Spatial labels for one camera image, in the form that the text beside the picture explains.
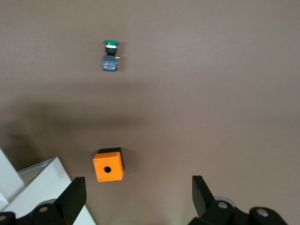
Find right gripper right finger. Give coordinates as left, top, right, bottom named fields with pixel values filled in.
left=189, top=175, right=289, bottom=225

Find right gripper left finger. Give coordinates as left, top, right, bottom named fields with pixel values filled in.
left=0, top=177, right=87, bottom=225

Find green push button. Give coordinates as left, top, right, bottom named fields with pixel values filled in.
left=102, top=39, right=121, bottom=72

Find brown table mat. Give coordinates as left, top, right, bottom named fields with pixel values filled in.
left=0, top=0, right=300, bottom=225

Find orange button enclosure box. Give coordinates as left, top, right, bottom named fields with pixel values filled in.
left=92, top=147, right=125, bottom=182

